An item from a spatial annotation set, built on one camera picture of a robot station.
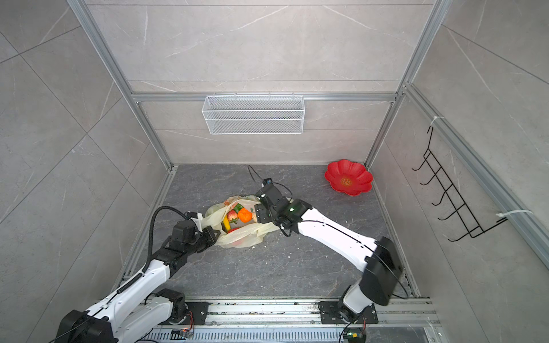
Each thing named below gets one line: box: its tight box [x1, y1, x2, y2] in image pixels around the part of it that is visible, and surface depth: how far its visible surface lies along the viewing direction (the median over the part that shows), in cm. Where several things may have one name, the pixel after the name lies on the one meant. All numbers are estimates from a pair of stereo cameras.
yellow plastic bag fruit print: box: [201, 195, 280, 248], surface depth 85 cm
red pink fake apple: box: [226, 209, 239, 223], surface depth 97 cm
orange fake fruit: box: [237, 207, 253, 223], surface depth 96 cm
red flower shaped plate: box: [324, 159, 374, 197], surface depth 117 cm
